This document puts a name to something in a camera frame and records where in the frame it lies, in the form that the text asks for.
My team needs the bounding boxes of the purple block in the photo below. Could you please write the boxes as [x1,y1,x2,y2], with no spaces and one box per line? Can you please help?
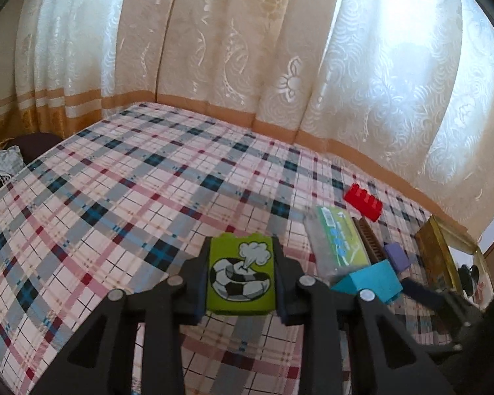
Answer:
[383,243,412,274]

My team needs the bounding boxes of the green white floss pick box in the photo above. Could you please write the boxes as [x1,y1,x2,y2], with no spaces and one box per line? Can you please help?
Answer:
[305,206,373,278]

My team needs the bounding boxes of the orange patterned curtain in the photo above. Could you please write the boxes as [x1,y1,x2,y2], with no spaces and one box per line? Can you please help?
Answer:
[0,94,67,153]

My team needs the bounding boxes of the cream lace curtain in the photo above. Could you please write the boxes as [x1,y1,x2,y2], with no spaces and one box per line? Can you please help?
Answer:
[14,0,494,241]

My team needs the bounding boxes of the gold tin box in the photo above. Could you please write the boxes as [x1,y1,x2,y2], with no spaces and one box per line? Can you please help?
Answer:
[414,216,490,309]

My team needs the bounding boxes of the teal building block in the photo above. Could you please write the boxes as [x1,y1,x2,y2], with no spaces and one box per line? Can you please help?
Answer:
[330,260,403,305]

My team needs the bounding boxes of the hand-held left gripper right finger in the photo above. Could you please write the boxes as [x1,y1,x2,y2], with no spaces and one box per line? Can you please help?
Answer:
[272,236,455,395]

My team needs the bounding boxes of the dark glittery hair clip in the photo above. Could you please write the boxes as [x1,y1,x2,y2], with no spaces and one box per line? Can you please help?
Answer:
[457,265,480,297]

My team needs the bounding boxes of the red building block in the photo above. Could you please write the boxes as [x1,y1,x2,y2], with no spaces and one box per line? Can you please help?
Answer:
[344,184,383,223]

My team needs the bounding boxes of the green soccer print building block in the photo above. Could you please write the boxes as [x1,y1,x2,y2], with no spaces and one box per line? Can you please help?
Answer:
[206,234,278,317]

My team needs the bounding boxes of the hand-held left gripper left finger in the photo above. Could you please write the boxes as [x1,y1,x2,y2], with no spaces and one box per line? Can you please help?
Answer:
[33,236,211,395]

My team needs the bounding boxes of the brown comb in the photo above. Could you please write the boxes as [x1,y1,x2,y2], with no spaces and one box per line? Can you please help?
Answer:
[351,216,385,262]

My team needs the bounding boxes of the plaid tablecloth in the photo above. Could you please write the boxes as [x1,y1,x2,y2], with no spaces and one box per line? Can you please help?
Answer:
[0,103,478,395]

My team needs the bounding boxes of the grey lace cloth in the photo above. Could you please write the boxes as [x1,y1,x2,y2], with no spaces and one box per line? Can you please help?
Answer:
[0,146,23,202]

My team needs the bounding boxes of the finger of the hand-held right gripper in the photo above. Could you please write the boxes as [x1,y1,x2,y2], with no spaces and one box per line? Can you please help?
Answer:
[400,278,467,353]

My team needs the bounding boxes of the dark chair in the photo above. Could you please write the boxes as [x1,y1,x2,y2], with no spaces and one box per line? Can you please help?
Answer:
[12,132,62,161]

